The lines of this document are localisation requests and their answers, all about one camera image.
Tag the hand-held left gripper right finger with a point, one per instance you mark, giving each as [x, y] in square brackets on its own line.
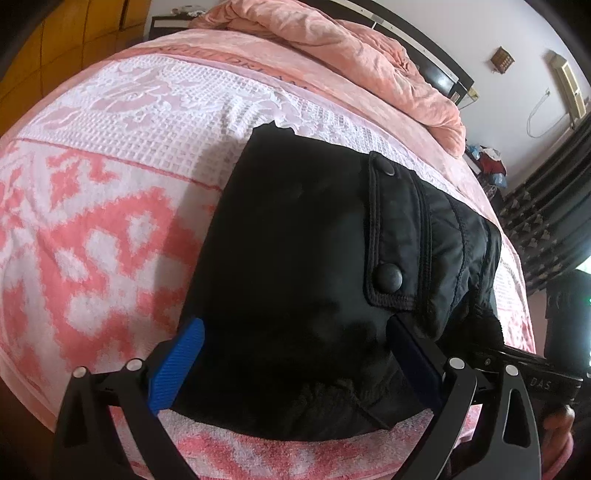
[415, 360]

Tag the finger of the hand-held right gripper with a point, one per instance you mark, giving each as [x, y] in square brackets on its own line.
[545, 376]

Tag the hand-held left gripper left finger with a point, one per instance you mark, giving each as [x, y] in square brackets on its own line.
[178, 364]

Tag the black jacket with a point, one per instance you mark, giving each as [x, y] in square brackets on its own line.
[318, 258]

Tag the person's right hand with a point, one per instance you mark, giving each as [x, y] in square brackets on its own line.
[559, 422]

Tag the dark patterned curtain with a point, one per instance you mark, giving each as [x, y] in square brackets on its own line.
[549, 203]

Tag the blue plastic bag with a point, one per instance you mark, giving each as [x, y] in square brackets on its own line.
[497, 181]

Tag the pink white patterned towel blanket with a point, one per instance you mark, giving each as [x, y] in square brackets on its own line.
[115, 207]

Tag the red clothing pile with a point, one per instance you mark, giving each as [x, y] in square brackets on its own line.
[493, 162]

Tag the pink patterned bed blanket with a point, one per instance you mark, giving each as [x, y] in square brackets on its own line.
[323, 92]

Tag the dark wooden headboard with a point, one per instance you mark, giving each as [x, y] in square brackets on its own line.
[425, 41]

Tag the pink crumpled comforter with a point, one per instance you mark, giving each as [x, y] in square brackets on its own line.
[351, 50]

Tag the small dark nightstand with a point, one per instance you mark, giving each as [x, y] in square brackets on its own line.
[171, 25]

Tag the orange wooden wardrobe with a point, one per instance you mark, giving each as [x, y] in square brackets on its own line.
[60, 41]

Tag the white wall air conditioner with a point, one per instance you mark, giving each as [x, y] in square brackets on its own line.
[567, 85]

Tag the brown wall ornament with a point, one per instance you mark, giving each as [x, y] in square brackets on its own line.
[501, 59]

